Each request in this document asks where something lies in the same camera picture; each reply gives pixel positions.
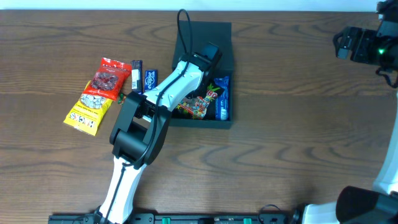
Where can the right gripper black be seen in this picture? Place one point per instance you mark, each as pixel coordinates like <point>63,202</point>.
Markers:
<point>348,42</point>

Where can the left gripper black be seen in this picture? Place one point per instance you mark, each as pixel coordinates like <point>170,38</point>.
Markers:
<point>202,79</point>

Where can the dark green lidded box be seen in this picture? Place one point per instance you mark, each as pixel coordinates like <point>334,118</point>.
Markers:
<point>218,33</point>

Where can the long blue cookie pack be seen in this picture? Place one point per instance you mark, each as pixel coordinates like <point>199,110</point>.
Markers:
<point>222,102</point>

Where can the Haribo candy bag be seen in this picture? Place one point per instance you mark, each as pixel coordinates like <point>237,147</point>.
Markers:
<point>202,106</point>

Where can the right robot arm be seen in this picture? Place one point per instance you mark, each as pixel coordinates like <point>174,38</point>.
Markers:
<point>354,204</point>

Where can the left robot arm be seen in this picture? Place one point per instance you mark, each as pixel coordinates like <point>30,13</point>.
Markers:
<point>141,127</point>

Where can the blue Eclipse mint tin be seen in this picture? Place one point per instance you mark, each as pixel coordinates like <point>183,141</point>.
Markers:
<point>150,79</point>

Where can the dark blue candy bar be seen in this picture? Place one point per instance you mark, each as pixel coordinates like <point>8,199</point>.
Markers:
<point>136,75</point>

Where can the green red KitKat bar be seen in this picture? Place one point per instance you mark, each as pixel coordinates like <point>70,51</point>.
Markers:
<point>121,98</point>

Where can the red snack bag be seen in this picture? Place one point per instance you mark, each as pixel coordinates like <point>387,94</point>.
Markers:
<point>109,79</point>

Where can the yellow snack bag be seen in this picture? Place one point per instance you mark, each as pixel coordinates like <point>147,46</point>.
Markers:
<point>87,113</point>

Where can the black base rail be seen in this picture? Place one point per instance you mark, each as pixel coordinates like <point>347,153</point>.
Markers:
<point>148,218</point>

